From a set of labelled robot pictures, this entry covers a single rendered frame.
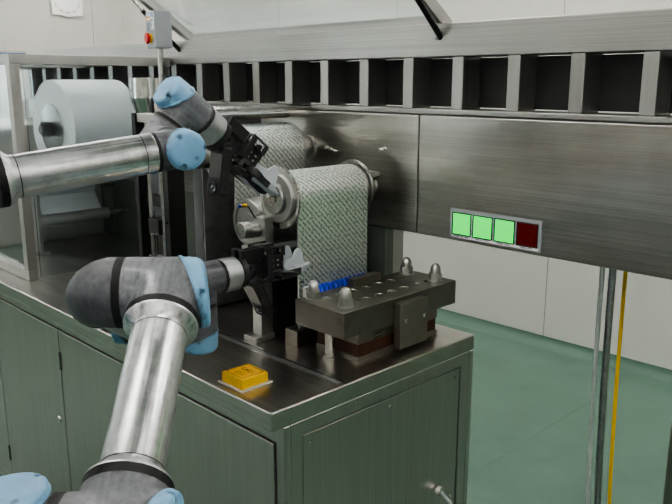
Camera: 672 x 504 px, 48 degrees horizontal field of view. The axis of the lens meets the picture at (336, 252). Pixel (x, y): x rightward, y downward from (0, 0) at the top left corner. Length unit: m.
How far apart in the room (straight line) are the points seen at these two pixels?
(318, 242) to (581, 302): 2.79
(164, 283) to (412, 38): 1.00
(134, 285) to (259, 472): 0.58
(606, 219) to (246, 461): 0.90
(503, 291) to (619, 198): 3.09
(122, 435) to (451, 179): 1.09
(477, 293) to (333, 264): 2.98
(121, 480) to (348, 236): 1.06
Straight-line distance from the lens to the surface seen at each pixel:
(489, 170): 1.77
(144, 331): 1.14
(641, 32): 1.60
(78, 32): 7.64
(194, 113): 1.57
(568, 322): 4.48
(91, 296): 1.22
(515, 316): 4.66
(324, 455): 1.62
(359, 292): 1.78
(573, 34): 1.67
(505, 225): 1.75
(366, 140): 2.01
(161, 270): 1.20
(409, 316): 1.76
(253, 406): 1.51
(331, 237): 1.83
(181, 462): 1.87
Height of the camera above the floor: 1.52
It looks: 13 degrees down
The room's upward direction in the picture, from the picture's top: straight up
